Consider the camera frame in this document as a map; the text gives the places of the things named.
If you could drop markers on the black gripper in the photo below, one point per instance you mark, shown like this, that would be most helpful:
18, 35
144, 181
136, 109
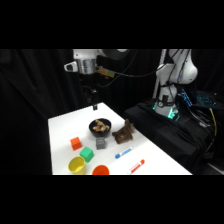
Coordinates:
89, 84

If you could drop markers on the red marker pen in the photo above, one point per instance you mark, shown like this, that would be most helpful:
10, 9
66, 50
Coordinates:
137, 166

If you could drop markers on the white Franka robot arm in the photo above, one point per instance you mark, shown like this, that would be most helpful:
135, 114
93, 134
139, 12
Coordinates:
173, 71

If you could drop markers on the blue marker pen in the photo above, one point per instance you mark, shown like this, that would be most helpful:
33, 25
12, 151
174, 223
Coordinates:
123, 152

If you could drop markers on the tan plush toy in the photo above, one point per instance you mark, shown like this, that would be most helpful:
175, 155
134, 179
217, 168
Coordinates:
100, 125

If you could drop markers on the black bowl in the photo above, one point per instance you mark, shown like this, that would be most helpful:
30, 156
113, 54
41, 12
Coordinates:
99, 129

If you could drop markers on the grey cube block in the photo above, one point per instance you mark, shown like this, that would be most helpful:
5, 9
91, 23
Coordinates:
101, 143

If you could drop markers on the brown plush moose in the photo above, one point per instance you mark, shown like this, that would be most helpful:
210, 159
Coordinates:
124, 133

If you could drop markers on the orange cube block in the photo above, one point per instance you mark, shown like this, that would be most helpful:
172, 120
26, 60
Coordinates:
76, 143

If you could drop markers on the green cube block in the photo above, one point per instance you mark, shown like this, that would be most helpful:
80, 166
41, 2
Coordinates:
87, 154

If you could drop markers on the yellow cup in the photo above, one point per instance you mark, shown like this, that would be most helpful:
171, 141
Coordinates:
77, 165

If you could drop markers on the orange cup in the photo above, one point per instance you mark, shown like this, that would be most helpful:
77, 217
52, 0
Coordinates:
100, 170

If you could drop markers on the black robot stand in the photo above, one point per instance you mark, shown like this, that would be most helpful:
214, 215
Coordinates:
173, 136

